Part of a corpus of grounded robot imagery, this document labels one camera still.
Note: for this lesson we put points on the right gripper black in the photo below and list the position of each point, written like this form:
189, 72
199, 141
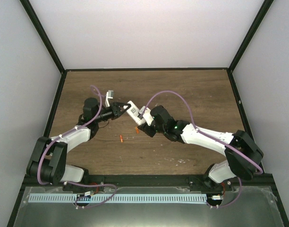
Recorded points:
144, 127

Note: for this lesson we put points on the white remote control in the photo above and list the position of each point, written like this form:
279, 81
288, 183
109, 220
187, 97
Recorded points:
134, 112

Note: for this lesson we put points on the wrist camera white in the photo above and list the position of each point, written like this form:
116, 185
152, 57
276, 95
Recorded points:
108, 98
145, 116

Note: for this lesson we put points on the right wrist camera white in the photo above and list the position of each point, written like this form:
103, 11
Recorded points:
145, 116

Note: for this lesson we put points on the light blue cable duct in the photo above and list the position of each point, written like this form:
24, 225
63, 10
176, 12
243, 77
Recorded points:
118, 198

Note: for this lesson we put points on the black aluminium frame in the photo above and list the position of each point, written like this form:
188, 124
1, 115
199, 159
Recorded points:
245, 43

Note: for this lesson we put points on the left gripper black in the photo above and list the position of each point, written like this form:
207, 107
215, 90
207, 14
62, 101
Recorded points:
115, 109

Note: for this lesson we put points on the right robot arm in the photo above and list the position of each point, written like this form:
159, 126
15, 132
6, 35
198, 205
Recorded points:
243, 156

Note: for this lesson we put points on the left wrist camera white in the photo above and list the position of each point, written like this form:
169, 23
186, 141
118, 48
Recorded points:
108, 98

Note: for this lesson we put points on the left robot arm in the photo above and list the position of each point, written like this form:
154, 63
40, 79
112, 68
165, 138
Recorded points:
48, 160

